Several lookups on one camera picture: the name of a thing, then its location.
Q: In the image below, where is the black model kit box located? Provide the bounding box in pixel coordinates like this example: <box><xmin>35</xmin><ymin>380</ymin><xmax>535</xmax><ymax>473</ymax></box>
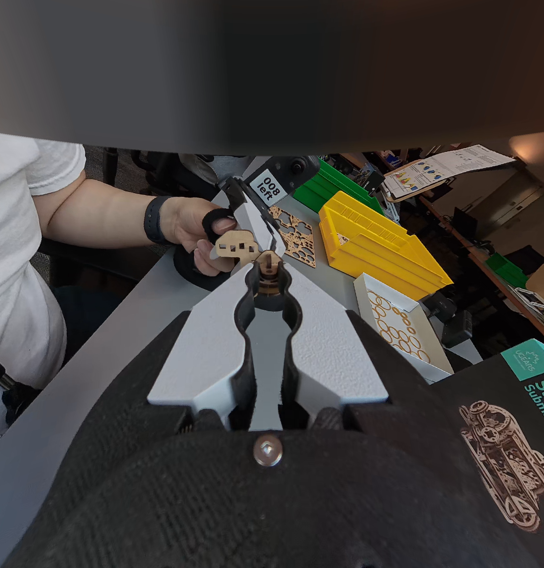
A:
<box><xmin>432</xmin><ymin>338</ymin><xmax>544</xmax><ymax>568</ymax></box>

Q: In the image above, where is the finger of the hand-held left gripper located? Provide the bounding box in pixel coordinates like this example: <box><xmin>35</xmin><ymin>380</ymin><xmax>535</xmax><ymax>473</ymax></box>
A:
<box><xmin>254</xmin><ymin>197</ymin><xmax>287</xmax><ymax>260</ymax></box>
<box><xmin>233</xmin><ymin>195</ymin><xmax>275</xmax><ymax>254</ymax></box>

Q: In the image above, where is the round wooden gear assembly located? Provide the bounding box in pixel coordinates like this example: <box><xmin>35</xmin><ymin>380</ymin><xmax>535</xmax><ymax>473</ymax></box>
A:
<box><xmin>253</xmin><ymin>250</ymin><xmax>284</xmax><ymax>297</ymax></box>

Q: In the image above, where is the person's left hand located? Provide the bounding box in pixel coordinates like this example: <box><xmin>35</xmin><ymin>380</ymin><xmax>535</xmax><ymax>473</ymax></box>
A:
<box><xmin>169</xmin><ymin>197</ymin><xmax>235</xmax><ymax>276</ymax></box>

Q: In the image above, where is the white t-shirt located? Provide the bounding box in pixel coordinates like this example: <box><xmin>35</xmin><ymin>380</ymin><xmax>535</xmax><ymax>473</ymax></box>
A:
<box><xmin>0</xmin><ymin>132</ymin><xmax>87</xmax><ymax>440</ymax></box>

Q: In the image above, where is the black smartwatch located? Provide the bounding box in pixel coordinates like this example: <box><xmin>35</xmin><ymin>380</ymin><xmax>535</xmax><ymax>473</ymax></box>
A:
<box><xmin>143</xmin><ymin>195</ymin><xmax>173</xmax><ymax>245</ymax></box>

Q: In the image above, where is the wooden cutout sheet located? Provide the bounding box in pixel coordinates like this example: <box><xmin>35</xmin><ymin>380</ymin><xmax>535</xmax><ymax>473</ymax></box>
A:
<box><xmin>268</xmin><ymin>205</ymin><xmax>317</xmax><ymax>269</ymax></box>

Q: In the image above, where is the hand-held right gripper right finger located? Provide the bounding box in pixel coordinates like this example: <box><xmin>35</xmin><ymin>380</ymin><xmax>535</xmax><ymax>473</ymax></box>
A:
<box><xmin>277</xmin><ymin>261</ymin><xmax>390</xmax><ymax>415</ymax></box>

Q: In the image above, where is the white cardboard box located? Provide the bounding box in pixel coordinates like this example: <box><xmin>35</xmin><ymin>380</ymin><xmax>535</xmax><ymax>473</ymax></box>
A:
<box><xmin>353</xmin><ymin>272</ymin><xmax>455</xmax><ymax>384</ymax></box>

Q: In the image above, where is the small green plastic bin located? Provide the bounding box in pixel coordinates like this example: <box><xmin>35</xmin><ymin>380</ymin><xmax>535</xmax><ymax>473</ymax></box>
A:
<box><xmin>485</xmin><ymin>253</ymin><xmax>528</xmax><ymax>289</ymax></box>

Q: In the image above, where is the wooden model part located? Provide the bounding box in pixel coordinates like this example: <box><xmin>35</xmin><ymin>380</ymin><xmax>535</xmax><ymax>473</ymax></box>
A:
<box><xmin>215</xmin><ymin>230</ymin><xmax>260</xmax><ymax>263</ymax></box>

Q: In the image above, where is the wooden clipboard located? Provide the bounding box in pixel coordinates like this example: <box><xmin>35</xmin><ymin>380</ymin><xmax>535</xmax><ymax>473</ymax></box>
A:
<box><xmin>385</xmin><ymin>161</ymin><xmax>439</xmax><ymax>202</ymax></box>

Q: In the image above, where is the person's left forearm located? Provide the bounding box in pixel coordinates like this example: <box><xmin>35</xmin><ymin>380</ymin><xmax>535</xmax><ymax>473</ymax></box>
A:
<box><xmin>32</xmin><ymin>170</ymin><xmax>166</xmax><ymax>249</ymax></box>

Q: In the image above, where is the white instruction sheet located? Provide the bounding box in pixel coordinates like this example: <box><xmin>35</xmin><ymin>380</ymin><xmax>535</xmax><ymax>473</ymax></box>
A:
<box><xmin>383</xmin><ymin>144</ymin><xmax>517</xmax><ymax>200</ymax></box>

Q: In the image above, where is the yellow plastic bin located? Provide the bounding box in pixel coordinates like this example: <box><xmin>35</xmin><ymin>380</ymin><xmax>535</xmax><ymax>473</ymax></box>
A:
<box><xmin>318</xmin><ymin>191</ymin><xmax>454</xmax><ymax>302</ymax></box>

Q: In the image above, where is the black table clamp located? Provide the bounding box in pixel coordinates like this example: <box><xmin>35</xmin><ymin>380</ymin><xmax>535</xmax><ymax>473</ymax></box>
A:
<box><xmin>423</xmin><ymin>291</ymin><xmax>474</xmax><ymax>349</ymax></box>

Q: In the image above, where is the black office chair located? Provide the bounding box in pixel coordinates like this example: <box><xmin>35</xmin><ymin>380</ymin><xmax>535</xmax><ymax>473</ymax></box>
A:
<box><xmin>103</xmin><ymin>149</ymin><xmax>219</xmax><ymax>200</ymax></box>

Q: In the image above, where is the wooden ring sheet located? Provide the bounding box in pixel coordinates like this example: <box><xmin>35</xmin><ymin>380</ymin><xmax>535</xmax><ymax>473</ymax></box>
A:
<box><xmin>367</xmin><ymin>291</ymin><xmax>432</xmax><ymax>364</ymax></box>

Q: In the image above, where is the black clipboard stand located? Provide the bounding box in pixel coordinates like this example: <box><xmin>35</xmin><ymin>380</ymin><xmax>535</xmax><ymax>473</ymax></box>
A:
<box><xmin>361</xmin><ymin>171</ymin><xmax>401</xmax><ymax>222</ymax></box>

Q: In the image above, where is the large green plastic bin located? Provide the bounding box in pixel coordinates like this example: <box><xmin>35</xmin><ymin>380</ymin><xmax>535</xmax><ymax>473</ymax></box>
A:
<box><xmin>293</xmin><ymin>159</ymin><xmax>384</xmax><ymax>216</ymax></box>

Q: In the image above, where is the brown cardboard box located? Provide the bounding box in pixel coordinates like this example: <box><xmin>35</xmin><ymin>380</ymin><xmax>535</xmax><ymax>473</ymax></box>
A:
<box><xmin>525</xmin><ymin>263</ymin><xmax>544</xmax><ymax>302</ymax></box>

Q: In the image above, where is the long wooden desk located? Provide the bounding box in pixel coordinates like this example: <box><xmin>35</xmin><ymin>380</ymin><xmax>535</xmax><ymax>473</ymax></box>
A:
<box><xmin>419</xmin><ymin>195</ymin><xmax>544</xmax><ymax>347</ymax></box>

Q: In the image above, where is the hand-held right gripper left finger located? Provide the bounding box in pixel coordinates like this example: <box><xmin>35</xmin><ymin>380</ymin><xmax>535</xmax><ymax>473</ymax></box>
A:
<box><xmin>146</xmin><ymin>261</ymin><xmax>260</xmax><ymax>418</ymax></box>

